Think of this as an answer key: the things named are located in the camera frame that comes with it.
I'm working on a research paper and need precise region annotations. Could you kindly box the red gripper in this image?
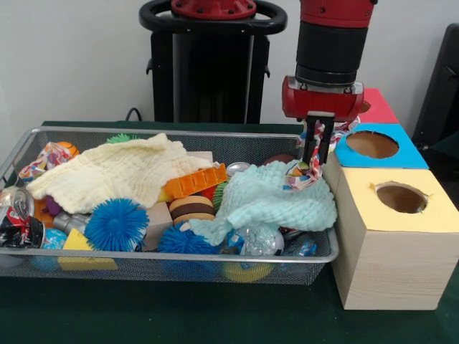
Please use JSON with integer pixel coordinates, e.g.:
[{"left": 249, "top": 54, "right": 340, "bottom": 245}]
[{"left": 281, "top": 75, "right": 365, "bottom": 164}]

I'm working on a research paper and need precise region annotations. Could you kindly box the shallow mesh bin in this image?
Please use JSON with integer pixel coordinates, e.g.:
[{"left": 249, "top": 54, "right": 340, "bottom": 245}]
[{"left": 0, "top": 125, "right": 340, "bottom": 287}]

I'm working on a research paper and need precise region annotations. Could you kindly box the wooden three-hole box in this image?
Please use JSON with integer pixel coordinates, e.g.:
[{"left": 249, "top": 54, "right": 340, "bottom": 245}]
[{"left": 303, "top": 87, "right": 459, "bottom": 311}]

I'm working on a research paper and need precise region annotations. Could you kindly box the mint green waffle cloth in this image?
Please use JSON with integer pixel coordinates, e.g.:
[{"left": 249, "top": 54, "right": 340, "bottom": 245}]
[{"left": 188, "top": 156, "right": 339, "bottom": 246}]

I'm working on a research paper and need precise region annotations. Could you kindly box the orange plastic toy block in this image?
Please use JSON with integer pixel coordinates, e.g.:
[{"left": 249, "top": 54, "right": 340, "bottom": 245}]
[{"left": 161, "top": 163, "right": 230, "bottom": 200}]

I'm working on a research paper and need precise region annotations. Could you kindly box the toy burger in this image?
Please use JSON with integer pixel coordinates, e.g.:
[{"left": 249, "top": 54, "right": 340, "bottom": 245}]
[{"left": 168, "top": 195, "right": 216, "bottom": 226}]

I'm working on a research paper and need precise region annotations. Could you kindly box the green spiky ball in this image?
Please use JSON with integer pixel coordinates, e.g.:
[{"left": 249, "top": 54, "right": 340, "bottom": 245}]
[{"left": 106, "top": 133, "right": 141, "bottom": 144}]

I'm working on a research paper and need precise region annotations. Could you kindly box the dark green table cloth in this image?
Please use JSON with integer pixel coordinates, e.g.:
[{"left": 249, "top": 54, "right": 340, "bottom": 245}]
[{"left": 0, "top": 120, "right": 459, "bottom": 344}]

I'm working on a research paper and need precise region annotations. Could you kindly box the cream waffle cloth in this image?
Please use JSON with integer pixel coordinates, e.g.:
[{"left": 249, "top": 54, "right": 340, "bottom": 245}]
[{"left": 26, "top": 133, "right": 214, "bottom": 214}]

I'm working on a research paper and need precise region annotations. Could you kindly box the blue spiky ball with eyes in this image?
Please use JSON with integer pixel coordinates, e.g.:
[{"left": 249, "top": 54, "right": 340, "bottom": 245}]
[{"left": 85, "top": 199, "right": 150, "bottom": 252}]

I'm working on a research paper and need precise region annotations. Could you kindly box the yellow foam wedge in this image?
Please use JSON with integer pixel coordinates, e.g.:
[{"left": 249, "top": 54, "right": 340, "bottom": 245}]
[{"left": 57, "top": 228, "right": 119, "bottom": 270}]

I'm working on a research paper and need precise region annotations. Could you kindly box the crushed soda can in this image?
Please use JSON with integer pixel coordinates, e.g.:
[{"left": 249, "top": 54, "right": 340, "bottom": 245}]
[{"left": 0, "top": 186, "right": 47, "bottom": 250}]

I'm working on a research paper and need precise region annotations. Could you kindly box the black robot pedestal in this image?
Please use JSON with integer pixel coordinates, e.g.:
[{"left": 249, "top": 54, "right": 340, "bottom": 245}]
[{"left": 138, "top": 0, "right": 288, "bottom": 125}]

